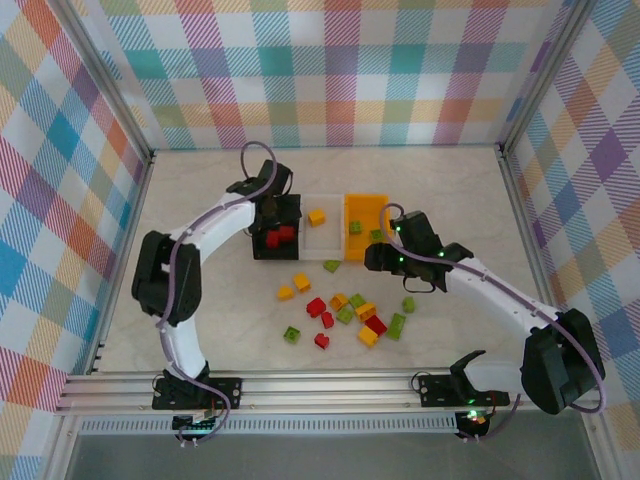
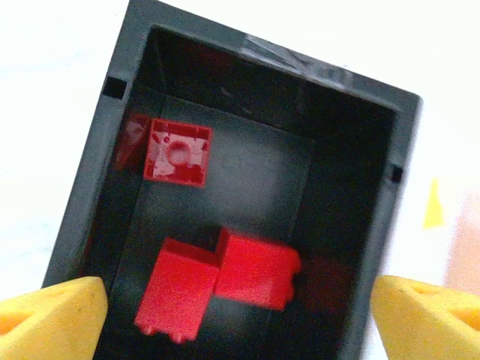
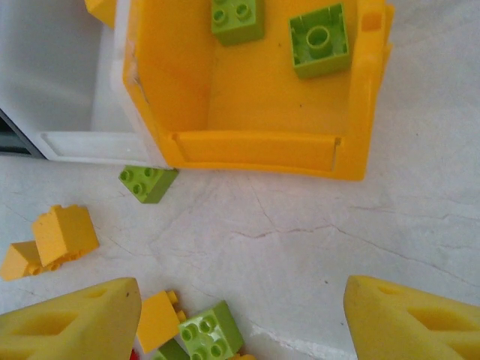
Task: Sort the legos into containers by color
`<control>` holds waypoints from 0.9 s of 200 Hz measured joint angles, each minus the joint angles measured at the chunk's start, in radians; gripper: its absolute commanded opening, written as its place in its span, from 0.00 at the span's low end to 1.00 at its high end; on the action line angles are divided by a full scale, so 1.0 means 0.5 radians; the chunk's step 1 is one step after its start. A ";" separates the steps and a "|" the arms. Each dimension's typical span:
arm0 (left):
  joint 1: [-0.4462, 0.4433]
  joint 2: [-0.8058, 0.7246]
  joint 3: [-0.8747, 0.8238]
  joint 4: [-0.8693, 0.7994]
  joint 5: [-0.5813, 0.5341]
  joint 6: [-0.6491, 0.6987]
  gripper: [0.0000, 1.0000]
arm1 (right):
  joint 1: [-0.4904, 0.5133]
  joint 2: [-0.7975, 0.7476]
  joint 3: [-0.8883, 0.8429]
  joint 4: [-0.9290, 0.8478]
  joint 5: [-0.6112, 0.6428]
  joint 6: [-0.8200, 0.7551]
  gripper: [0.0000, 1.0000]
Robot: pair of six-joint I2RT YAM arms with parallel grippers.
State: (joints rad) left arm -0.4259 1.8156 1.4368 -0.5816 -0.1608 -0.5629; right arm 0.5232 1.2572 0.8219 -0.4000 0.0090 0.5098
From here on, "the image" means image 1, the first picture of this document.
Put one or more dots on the red lego brick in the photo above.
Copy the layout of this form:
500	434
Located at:
327	320
380	326
316	306
287	233
272	239
322	341

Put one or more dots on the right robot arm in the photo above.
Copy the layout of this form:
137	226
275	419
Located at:
500	295

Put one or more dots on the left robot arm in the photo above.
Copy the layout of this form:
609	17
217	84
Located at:
215	227

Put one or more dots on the black plastic bin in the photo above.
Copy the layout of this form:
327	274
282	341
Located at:
265	252

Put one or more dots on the yellow plastic bin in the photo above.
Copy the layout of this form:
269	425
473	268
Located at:
365	205

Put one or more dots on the white plastic bin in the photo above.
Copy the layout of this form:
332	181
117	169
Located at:
325	247

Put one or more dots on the aluminium side rail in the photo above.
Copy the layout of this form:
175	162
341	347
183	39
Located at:
525	220
135	210

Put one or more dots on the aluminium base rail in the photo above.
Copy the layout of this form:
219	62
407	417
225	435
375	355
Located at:
325	390

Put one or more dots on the aluminium corner post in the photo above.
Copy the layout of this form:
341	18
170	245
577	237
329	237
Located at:
113	75
542	75

